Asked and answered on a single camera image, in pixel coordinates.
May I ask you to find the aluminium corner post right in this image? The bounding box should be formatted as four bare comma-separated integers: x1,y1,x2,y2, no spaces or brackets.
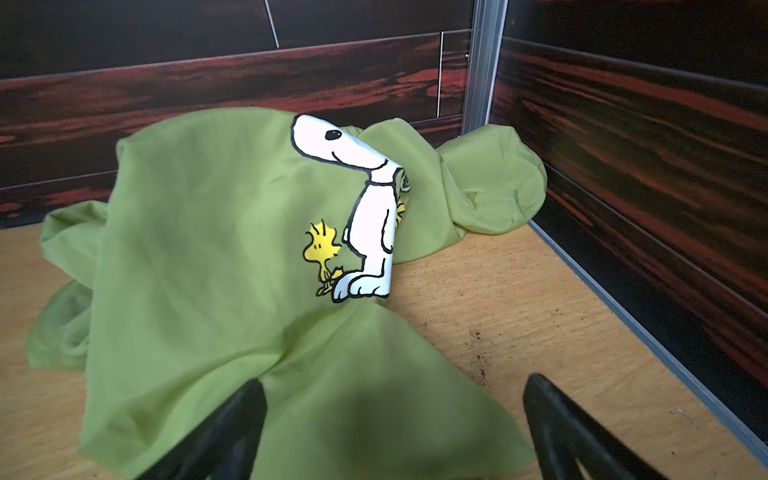
461,0,509,135

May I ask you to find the green Snoopy zip jacket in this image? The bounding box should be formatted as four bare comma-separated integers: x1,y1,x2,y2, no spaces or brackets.
26,108,547,479

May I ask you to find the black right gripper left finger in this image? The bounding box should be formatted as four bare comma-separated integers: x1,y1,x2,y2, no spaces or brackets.
138,378,267,480

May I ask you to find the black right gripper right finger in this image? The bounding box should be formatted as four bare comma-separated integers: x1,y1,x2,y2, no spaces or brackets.
523,373,664,480

